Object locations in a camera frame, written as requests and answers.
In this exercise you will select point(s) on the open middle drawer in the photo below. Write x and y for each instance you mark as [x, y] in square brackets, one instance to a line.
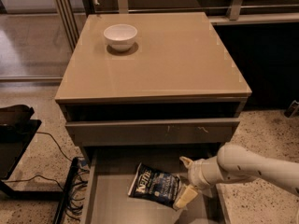
[113, 171]

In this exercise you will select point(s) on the black power strip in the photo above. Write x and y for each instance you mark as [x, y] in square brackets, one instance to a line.
[64, 196]

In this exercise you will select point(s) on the metal railing frame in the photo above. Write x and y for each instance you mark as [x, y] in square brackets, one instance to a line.
[220, 12]

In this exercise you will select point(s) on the small dark floor object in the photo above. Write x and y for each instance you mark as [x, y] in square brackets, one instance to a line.
[292, 110]

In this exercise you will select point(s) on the white ceramic bowl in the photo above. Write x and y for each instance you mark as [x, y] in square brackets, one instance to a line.
[120, 37]

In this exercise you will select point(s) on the taupe drawer cabinet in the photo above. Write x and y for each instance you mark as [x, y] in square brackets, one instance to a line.
[178, 68]

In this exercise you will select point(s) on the blue Kettle chip bag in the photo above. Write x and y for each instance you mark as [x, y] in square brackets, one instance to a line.
[155, 185]

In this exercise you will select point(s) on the top drawer front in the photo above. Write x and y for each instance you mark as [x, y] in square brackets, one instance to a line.
[151, 132]

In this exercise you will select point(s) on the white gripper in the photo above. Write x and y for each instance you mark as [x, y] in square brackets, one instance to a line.
[195, 174]

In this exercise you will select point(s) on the black side table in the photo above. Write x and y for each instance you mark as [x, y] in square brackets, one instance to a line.
[17, 129]

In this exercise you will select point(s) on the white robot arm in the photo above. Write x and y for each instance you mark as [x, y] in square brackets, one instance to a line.
[234, 164]

